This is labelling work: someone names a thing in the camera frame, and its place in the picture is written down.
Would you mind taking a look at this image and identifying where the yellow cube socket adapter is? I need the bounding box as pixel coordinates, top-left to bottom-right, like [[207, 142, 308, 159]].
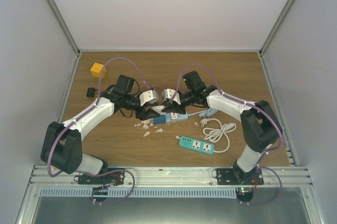
[[90, 63, 107, 78]]

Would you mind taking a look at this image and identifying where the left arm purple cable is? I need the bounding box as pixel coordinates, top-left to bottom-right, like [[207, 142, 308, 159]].
[[46, 56, 155, 206]]

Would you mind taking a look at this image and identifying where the blue cube adapter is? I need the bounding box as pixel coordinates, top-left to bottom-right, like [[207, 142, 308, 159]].
[[153, 115, 166, 125]]

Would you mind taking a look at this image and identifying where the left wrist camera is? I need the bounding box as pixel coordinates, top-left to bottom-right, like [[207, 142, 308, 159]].
[[139, 89, 158, 106]]

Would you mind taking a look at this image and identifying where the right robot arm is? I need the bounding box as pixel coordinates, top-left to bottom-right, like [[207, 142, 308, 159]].
[[162, 71, 284, 185]]

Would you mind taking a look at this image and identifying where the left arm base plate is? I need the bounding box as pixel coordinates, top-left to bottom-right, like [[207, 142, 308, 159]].
[[74, 168, 125, 186]]

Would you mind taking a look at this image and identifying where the aluminium rail frame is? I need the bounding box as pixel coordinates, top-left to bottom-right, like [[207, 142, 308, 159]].
[[14, 0, 324, 224]]

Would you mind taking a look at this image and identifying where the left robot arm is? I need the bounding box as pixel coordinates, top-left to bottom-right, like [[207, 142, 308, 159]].
[[41, 75, 160, 184]]

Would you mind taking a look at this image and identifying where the light blue power strip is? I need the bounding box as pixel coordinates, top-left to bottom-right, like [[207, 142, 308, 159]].
[[166, 113, 189, 124]]

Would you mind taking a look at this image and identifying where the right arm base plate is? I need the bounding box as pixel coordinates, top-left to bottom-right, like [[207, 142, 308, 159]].
[[212, 168, 264, 186]]

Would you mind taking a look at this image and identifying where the white cube adapter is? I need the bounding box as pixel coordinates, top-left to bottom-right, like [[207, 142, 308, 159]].
[[151, 105, 166, 115]]

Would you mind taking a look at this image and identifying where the black power adapter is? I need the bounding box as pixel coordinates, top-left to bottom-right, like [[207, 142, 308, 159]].
[[86, 87, 96, 98]]

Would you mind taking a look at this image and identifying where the teal power strip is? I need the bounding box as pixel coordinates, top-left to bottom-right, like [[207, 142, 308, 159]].
[[179, 136, 214, 155]]

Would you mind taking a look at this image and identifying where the slotted cable duct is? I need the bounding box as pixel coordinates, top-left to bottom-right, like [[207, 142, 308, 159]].
[[40, 187, 236, 199]]

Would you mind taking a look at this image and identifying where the white power strip cable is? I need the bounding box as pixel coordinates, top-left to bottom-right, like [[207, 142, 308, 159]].
[[199, 117, 237, 154]]

